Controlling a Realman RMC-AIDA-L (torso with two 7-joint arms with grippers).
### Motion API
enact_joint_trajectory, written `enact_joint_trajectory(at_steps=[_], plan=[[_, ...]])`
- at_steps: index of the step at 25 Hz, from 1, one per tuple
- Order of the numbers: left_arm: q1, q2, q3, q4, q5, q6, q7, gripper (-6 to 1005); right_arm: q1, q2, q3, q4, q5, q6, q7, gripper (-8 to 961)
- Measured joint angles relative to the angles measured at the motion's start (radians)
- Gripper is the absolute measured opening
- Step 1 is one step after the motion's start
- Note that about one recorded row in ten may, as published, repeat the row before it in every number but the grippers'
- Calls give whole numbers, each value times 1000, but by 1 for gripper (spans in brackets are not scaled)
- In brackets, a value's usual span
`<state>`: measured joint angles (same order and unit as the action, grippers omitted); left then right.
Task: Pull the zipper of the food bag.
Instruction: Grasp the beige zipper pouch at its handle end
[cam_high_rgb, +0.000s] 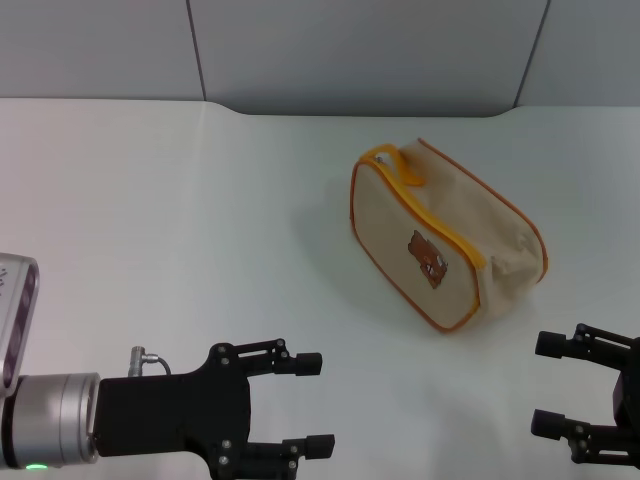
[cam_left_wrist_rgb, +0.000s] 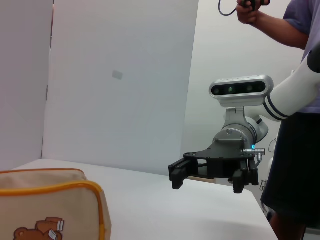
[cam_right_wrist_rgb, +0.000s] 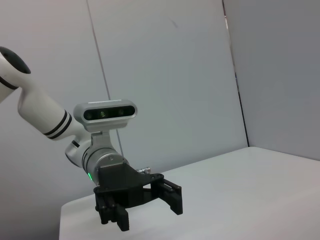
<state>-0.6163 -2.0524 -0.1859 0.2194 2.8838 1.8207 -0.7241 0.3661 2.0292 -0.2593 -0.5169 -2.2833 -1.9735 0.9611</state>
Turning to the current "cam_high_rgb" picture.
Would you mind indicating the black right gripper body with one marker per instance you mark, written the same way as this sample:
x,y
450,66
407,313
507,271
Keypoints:
x,y
630,405

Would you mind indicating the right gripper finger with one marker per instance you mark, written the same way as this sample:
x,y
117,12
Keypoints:
x,y
570,345
560,425

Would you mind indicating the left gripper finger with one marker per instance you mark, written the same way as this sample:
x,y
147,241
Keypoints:
x,y
300,450
280,361

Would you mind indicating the beige bear print food bag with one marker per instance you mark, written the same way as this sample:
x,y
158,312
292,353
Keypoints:
x,y
400,225

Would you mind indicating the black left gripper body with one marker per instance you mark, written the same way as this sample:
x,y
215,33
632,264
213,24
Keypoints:
x,y
170,415

